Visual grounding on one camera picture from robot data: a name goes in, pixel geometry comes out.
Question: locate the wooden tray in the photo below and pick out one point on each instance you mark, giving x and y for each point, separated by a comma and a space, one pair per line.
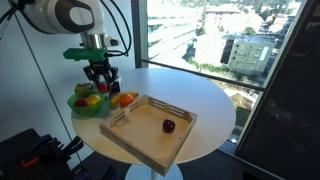
140, 123

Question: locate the dark window railing bar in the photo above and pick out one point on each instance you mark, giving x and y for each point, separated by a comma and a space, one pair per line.
200, 74

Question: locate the green plastic bowl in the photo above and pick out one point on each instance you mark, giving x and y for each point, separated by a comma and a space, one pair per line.
86, 112

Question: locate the orange fruit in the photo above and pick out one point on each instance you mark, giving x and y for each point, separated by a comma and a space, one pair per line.
126, 100

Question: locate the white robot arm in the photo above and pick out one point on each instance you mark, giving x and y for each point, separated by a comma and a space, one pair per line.
43, 13

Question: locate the dark window frame post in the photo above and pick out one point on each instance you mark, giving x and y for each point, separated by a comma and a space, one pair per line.
136, 33

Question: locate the white table pedestal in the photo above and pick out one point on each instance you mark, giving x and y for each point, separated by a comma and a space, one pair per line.
140, 173

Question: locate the black and white cube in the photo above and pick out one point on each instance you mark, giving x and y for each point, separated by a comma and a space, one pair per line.
120, 83

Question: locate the green box with red print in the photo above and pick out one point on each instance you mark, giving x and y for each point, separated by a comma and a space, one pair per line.
82, 88

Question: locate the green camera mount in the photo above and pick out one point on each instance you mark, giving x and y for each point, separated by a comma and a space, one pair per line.
83, 54

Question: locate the yellow banana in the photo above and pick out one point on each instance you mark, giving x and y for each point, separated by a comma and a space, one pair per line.
114, 100

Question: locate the red round fruit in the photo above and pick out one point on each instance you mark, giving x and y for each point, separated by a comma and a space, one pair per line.
80, 103

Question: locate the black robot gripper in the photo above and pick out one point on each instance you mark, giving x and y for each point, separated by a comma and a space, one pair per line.
99, 65

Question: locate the black side panel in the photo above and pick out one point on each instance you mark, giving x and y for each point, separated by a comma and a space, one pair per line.
290, 116

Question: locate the grey apartment building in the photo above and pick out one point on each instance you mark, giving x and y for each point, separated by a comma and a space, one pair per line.
250, 55

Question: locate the yellow lemon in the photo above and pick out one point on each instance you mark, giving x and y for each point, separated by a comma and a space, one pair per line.
93, 99

